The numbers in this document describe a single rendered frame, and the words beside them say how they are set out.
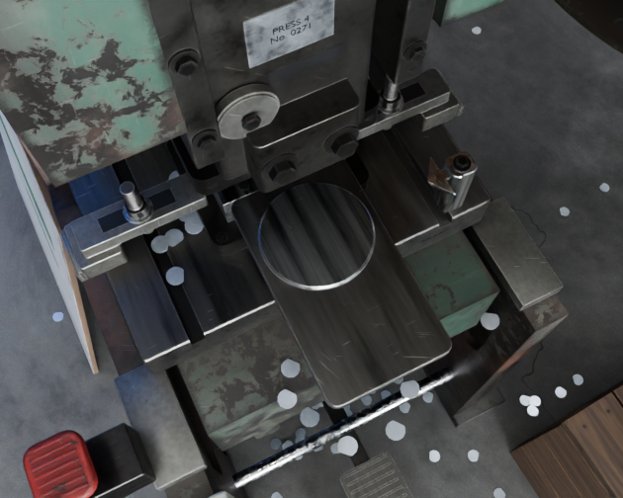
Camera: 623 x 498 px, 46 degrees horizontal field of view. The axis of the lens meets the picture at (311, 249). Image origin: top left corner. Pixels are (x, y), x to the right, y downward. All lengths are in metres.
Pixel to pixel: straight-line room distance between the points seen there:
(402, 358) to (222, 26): 0.38
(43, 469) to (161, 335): 0.18
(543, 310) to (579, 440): 0.32
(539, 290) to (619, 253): 0.82
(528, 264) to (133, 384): 0.50
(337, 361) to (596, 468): 0.59
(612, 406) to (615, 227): 0.62
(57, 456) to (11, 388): 0.88
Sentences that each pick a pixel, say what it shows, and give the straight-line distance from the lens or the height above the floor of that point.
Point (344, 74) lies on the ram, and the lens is 0.63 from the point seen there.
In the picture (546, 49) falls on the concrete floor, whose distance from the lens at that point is 1.98.
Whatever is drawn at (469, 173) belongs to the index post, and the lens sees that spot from 0.81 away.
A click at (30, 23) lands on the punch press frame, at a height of 1.20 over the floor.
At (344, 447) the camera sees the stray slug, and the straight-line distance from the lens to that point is 0.85.
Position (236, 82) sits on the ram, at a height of 1.03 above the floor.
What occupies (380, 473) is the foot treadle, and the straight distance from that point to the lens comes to 1.34.
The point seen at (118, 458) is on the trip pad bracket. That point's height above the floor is 0.71.
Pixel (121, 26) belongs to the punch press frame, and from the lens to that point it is 0.42.
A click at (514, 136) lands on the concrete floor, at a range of 1.81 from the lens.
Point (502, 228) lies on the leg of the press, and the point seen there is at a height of 0.64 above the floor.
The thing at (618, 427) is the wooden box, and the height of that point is 0.35.
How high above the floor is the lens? 1.49
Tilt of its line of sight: 67 degrees down
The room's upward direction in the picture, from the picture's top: 1 degrees counter-clockwise
